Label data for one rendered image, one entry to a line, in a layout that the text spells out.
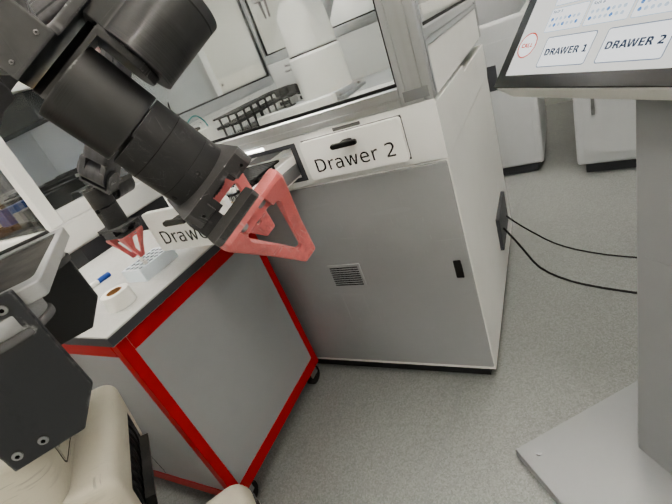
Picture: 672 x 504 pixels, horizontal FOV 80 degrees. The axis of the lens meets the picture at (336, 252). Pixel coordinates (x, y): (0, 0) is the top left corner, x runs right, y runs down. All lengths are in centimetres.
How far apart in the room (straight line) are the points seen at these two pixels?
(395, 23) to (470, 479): 117
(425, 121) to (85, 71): 82
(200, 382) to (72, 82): 99
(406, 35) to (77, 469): 95
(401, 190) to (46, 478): 91
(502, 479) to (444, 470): 16
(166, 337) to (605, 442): 115
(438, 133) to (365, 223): 34
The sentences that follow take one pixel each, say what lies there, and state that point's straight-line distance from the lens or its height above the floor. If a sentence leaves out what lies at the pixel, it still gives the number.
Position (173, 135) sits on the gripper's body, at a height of 112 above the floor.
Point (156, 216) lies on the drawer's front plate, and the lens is 109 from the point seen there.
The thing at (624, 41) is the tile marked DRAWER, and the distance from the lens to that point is 69.
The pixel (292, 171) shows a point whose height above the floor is 86.
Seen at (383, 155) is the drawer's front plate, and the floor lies 85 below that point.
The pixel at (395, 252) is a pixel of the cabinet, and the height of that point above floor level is 54.
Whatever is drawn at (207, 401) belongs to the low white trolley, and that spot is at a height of 42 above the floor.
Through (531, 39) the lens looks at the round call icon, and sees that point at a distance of 83.
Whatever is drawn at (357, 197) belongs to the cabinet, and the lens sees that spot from 115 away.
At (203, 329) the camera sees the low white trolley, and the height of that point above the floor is 58.
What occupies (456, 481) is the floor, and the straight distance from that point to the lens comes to 133.
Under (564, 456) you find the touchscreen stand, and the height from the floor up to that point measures 3.
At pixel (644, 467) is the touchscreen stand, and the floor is 4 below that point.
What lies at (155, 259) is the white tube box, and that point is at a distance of 121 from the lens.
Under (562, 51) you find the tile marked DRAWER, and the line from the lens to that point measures 76.
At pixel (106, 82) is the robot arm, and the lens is 32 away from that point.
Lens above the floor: 113
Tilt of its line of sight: 26 degrees down
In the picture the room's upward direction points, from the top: 22 degrees counter-clockwise
